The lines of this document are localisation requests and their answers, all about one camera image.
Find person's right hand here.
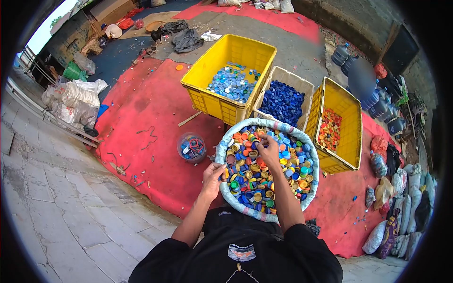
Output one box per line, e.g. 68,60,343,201
256,134,282,171

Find person's left hand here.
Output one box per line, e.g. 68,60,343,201
200,162,228,203

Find person's right fingers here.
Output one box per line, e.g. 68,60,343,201
256,134,276,152

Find woven sack with rolled rim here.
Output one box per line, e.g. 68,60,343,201
214,118,320,224

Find pile of mixed bottle caps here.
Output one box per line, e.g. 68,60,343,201
224,125,315,215

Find clear plastic tub with rings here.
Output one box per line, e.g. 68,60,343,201
176,132,208,164

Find pile of dark blue caps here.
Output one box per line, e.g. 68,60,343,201
259,80,306,128

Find wooden stick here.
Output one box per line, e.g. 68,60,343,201
178,111,203,127

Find pile of light blue caps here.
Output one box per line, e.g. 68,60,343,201
206,62,262,104

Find pile of red orange caps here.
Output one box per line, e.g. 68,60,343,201
317,108,343,153

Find beige plastic crate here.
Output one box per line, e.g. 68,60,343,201
253,66,316,132

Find large yellow plastic crate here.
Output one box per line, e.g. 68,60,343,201
180,34,278,127

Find person's body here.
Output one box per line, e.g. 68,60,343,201
128,205,344,283

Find tilted yellow plastic crate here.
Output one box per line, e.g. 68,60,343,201
304,77,364,175

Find large red carpet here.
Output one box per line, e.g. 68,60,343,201
92,58,406,259

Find small black cloth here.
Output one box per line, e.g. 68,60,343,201
306,218,321,237

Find orange plastic bag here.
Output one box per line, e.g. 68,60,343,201
370,135,389,160

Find net bag of caps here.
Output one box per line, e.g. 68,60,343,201
369,151,388,178

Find group of blue water jugs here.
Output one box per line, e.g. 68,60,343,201
331,42,408,137

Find red carpet strip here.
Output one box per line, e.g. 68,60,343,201
172,1,321,45

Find dark grey cloth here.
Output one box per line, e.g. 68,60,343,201
171,28,205,54

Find black plastic bag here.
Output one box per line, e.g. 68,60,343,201
385,142,402,176

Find blue mat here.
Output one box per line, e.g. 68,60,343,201
86,35,157,104

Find pile of white sacks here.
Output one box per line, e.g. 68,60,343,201
41,79,109,131

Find row of filled sacks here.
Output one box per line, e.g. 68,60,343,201
362,163,438,261

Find grey plastic bag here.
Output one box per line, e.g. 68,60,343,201
73,52,96,75

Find green bag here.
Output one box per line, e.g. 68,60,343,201
63,61,88,82

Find metal railing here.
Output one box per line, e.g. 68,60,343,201
5,46,101,148

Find dark wall panel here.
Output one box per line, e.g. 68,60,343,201
379,22,420,77

